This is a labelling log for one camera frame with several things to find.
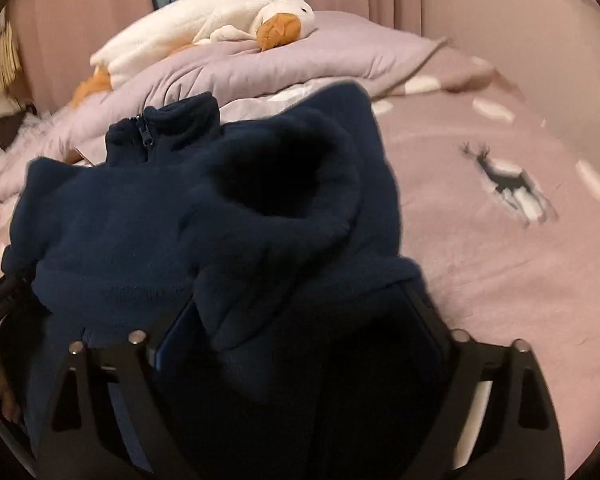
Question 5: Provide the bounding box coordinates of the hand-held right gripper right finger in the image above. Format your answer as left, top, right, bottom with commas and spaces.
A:
400, 281, 567, 480

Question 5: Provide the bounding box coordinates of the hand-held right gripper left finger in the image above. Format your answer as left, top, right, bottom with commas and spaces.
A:
33, 296, 207, 480

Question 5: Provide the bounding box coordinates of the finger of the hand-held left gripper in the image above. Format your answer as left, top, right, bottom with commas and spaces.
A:
0, 274, 34, 328

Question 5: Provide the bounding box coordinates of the navy fleece jacket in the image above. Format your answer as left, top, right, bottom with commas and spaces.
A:
2, 82, 456, 480

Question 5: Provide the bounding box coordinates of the pink deer print bed sheet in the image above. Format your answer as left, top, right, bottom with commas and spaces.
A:
0, 44, 600, 480

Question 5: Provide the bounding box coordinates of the dark cloth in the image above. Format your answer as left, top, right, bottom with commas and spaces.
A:
0, 105, 39, 152

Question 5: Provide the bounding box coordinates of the straw tassel hanging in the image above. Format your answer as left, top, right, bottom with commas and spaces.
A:
0, 20, 24, 94

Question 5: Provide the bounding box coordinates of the lilac quilt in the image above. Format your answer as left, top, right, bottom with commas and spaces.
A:
0, 10, 449, 202

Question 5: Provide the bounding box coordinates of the white goose plush toy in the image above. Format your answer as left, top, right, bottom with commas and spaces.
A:
70, 0, 315, 109

